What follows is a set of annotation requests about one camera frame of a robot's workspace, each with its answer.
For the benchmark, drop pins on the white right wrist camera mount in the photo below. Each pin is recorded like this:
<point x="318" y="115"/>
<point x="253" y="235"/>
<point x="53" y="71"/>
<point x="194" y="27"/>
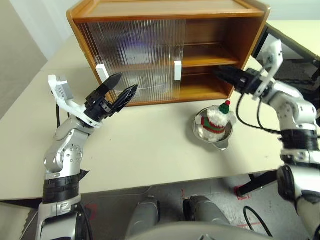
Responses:
<point x="273" y="60"/>

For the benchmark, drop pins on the black-edged side table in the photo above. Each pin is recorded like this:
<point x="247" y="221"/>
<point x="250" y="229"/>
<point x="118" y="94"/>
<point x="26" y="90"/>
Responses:
<point x="300" y="32"/>

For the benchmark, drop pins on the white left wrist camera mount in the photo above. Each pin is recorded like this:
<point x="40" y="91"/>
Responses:
<point x="75" y="110"/>

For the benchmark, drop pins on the white plush toy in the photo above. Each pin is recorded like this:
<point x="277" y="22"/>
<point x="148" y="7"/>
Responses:
<point x="215" y="122"/>

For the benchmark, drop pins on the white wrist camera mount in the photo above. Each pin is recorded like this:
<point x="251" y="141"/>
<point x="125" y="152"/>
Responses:
<point x="273" y="60"/>
<point x="75" y="110"/>

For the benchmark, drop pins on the ribbed glass sliding door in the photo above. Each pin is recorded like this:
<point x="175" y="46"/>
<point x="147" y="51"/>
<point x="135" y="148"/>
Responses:
<point x="86" y="37"/>
<point x="182" y="35"/>

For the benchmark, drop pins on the metal bowl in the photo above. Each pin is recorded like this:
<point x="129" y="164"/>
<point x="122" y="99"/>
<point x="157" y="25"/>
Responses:
<point x="197" y="128"/>

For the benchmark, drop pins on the wooden cabinet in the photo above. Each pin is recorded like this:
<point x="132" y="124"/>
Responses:
<point x="162" y="10"/>

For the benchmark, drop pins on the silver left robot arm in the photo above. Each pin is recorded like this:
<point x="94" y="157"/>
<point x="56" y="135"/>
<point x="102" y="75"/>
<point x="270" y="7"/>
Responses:
<point x="65" y="152"/>

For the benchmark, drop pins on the grey robot right leg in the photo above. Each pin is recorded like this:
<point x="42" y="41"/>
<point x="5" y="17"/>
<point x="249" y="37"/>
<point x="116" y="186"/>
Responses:
<point x="202" y="211"/>

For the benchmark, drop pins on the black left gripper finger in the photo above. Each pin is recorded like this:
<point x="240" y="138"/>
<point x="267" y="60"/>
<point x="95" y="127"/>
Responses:
<point x="126" y="97"/>
<point x="110" y="85"/>

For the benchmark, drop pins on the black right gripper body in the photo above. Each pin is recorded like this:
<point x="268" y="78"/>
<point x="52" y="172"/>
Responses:
<point x="248" y="81"/>

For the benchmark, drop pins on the black table leg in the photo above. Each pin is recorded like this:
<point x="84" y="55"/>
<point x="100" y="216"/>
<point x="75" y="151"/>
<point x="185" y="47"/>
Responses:
<point x="260" y="182"/>

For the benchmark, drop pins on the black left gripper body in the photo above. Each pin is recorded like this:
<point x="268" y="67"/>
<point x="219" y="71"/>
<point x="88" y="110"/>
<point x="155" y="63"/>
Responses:
<point x="100" y="107"/>

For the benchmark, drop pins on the grey robot leg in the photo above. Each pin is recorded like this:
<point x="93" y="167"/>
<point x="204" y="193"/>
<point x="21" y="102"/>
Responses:
<point x="202" y="211"/>
<point x="143" y="217"/>

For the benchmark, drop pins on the grey robot left leg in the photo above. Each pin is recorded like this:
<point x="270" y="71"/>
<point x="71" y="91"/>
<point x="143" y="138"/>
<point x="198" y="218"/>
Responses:
<point x="143" y="217"/>

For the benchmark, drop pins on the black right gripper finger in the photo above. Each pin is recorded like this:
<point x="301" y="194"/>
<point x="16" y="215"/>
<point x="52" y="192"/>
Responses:
<point x="227" y="78"/>
<point x="232" y="71"/>

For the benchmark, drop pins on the grey robot torso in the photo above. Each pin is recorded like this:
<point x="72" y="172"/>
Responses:
<point x="190" y="232"/>

